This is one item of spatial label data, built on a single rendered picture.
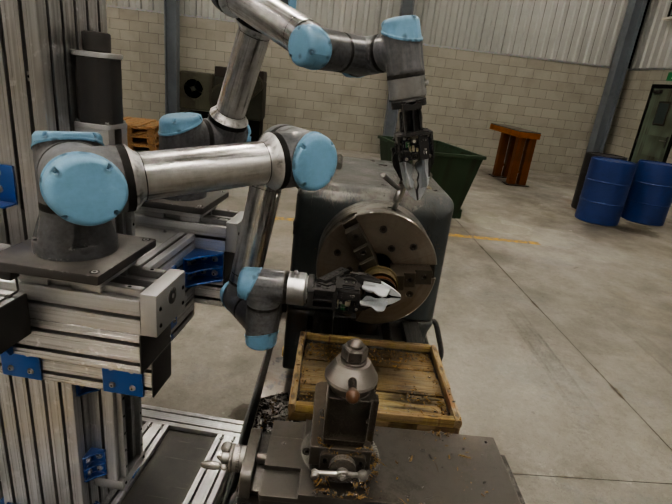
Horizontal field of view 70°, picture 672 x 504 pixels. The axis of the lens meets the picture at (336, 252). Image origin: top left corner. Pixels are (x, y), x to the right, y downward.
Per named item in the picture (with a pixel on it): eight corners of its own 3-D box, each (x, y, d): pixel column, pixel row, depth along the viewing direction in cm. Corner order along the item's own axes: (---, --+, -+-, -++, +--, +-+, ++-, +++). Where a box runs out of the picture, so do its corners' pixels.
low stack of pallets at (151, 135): (126, 139, 912) (125, 116, 897) (172, 144, 921) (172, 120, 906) (101, 149, 795) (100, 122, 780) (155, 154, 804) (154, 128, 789)
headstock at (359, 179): (297, 243, 201) (305, 150, 188) (409, 255, 202) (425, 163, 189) (279, 307, 145) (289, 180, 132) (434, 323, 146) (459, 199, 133)
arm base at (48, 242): (13, 254, 89) (6, 203, 85) (65, 231, 103) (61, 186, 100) (90, 266, 88) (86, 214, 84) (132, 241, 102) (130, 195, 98)
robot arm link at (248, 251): (247, 113, 111) (207, 305, 122) (269, 119, 102) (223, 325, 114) (290, 124, 118) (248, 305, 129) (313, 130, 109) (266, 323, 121)
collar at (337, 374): (325, 360, 75) (327, 343, 74) (375, 365, 75) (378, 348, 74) (323, 391, 67) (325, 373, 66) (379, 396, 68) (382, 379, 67)
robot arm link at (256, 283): (242, 292, 113) (244, 259, 110) (288, 298, 113) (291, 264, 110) (234, 307, 105) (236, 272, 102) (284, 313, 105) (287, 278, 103)
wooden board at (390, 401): (299, 343, 127) (300, 330, 125) (433, 357, 128) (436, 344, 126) (286, 419, 98) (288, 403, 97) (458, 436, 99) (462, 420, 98)
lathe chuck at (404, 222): (304, 293, 136) (335, 188, 126) (409, 321, 139) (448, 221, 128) (302, 307, 128) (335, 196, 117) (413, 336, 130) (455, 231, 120)
